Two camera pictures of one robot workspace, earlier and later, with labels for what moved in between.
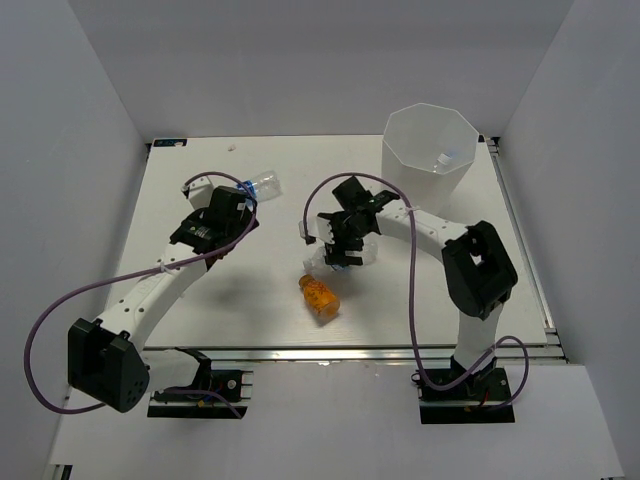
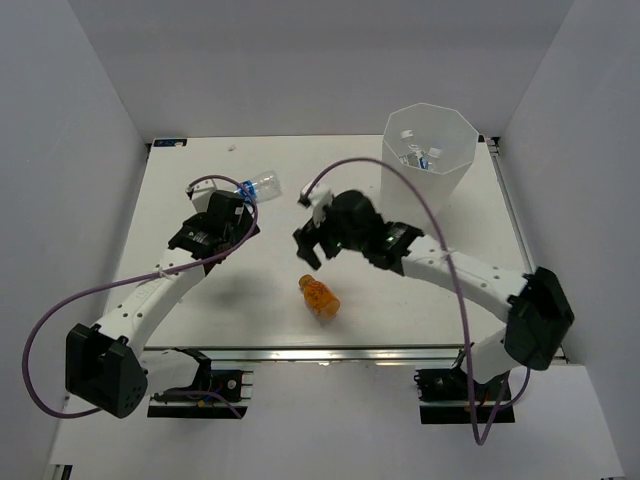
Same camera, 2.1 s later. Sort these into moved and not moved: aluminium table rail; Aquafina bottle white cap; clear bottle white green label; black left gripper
Moved: clear bottle white green label
Not moved: Aquafina bottle white cap; black left gripper; aluminium table rail
